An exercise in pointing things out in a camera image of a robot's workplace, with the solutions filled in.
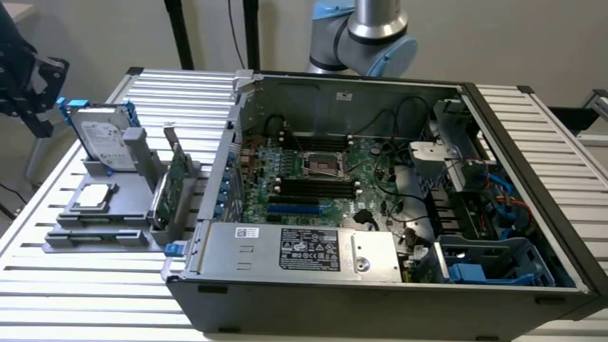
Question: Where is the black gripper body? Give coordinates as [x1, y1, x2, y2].
[0, 0, 71, 115]

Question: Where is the blue expansion slot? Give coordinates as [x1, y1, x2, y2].
[266, 204, 320, 217]

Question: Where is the silver CPU chip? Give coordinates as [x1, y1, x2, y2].
[70, 182, 119, 208]

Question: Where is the grey parts rack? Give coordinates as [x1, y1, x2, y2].
[42, 128, 211, 254]

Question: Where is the green graphics card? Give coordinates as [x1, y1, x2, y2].
[151, 122, 192, 229]

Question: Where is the green motherboard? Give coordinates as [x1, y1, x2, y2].
[232, 139, 406, 229]

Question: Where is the silver power supply unit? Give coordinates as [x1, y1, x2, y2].
[195, 222, 406, 284]

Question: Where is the CPU socket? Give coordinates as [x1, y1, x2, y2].
[296, 150, 355, 178]

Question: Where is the black open PC case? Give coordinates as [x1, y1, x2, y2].
[164, 69, 608, 334]

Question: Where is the grey fan shroud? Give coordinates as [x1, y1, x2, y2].
[407, 140, 448, 165]

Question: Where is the metal disk bay cage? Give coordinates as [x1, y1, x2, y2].
[432, 98, 500, 190]

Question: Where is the blue-grey plastic drive caddy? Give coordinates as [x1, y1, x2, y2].
[432, 234, 558, 286]

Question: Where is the hard disk in blue bracket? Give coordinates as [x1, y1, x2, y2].
[55, 98, 138, 176]

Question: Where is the black floor cable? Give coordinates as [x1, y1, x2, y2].
[0, 182, 26, 222]

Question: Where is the black stand post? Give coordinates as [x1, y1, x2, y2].
[164, 0, 196, 71]
[244, 0, 263, 71]

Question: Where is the thin black hanging cable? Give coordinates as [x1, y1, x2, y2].
[224, 0, 244, 69]

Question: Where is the short black looped wire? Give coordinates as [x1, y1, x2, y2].
[263, 113, 287, 139]

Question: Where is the long black arched wire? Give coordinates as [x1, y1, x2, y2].
[368, 95, 435, 140]

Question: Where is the blue wire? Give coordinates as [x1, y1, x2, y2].
[478, 170, 520, 222]

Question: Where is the orange wire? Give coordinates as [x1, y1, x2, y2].
[502, 197, 534, 229]

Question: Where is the aluminium profile frame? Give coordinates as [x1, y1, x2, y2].
[575, 89, 608, 144]

